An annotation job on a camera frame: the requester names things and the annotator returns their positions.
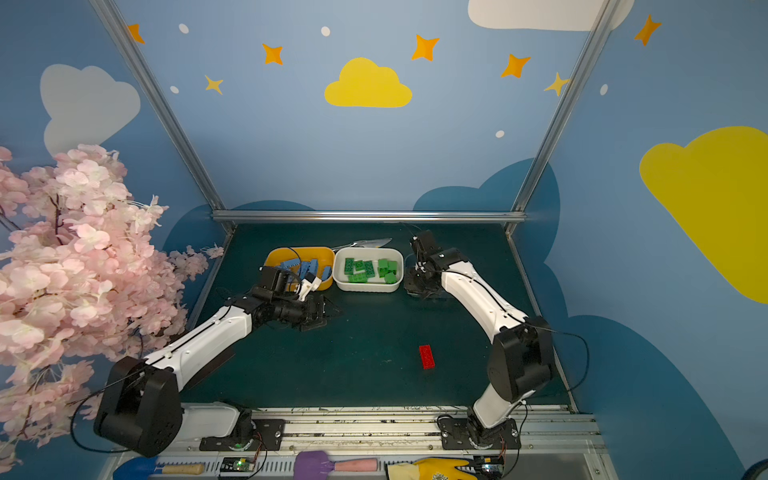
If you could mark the green circuit board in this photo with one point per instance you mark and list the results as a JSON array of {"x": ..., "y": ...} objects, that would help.
[{"x": 237, "y": 467}]

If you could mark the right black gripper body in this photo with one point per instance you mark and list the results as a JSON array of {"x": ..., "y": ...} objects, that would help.
[{"x": 417, "y": 282}]

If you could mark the horizontal metal frame bar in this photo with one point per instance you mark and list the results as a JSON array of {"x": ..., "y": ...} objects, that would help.
[{"x": 283, "y": 217}]

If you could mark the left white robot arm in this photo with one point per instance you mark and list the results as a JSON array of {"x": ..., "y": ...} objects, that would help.
[{"x": 141, "y": 408}]

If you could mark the purple toy shovel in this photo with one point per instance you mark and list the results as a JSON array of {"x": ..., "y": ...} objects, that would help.
[{"x": 316, "y": 465}]

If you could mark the red lego brick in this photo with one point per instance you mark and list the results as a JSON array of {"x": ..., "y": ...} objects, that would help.
[{"x": 426, "y": 357}]

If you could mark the yellow plastic bin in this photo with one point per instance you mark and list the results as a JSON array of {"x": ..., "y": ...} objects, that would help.
[{"x": 318, "y": 261}]

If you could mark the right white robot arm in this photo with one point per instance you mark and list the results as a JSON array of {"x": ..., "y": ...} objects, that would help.
[{"x": 522, "y": 358}]

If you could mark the pink cherry blossom tree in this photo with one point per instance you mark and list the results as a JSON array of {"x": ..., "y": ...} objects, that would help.
[{"x": 82, "y": 279}]

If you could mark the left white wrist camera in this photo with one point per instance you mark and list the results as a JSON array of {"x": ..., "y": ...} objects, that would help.
[{"x": 309, "y": 283}]

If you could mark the blue toy shovel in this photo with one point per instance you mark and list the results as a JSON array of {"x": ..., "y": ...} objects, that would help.
[{"x": 141, "y": 468}]

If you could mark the white plastic bin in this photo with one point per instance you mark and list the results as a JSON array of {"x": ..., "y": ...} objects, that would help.
[{"x": 374, "y": 285}]

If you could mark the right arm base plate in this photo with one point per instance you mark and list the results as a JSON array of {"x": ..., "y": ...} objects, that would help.
[{"x": 470, "y": 434}]

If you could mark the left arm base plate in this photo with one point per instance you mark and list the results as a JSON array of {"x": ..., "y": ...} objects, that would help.
[{"x": 264, "y": 434}]

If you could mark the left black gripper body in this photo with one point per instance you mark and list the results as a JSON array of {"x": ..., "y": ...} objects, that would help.
[{"x": 315, "y": 310}]

